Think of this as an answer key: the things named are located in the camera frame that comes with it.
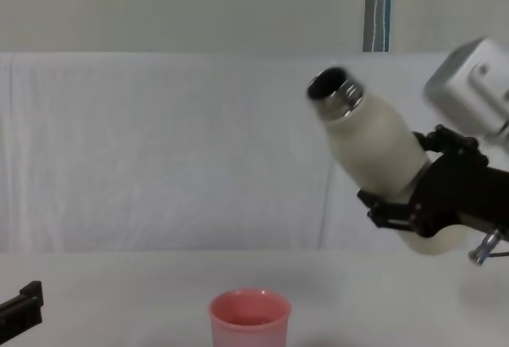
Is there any white table cloth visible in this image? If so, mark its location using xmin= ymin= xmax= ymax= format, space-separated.
xmin=0 ymin=248 xmax=509 ymax=347

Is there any cream vacuum bottle steel neck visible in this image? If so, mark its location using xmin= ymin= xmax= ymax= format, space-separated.
xmin=305 ymin=65 xmax=471 ymax=257

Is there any grey striped post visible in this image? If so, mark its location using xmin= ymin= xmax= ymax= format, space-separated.
xmin=362 ymin=0 xmax=393 ymax=53

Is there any thin cable with silver plug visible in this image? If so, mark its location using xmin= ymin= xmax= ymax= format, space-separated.
xmin=468 ymin=227 xmax=509 ymax=269

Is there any pink cup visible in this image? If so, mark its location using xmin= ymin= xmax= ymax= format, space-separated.
xmin=208 ymin=288 xmax=293 ymax=347

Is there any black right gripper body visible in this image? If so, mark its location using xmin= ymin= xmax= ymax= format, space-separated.
xmin=410 ymin=153 xmax=509 ymax=241

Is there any white curtain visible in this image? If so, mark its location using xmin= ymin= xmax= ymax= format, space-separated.
xmin=0 ymin=0 xmax=509 ymax=253

